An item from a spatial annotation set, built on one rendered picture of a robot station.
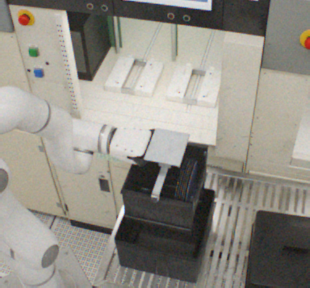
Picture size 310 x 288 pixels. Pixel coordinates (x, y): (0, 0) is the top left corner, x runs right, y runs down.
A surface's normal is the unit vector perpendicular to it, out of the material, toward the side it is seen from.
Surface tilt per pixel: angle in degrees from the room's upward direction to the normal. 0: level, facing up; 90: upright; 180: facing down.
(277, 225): 0
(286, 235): 0
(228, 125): 90
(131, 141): 2
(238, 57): 90
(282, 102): 90
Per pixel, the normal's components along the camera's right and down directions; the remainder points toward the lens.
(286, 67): -0.25, 0.70
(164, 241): -0.01, -0.70
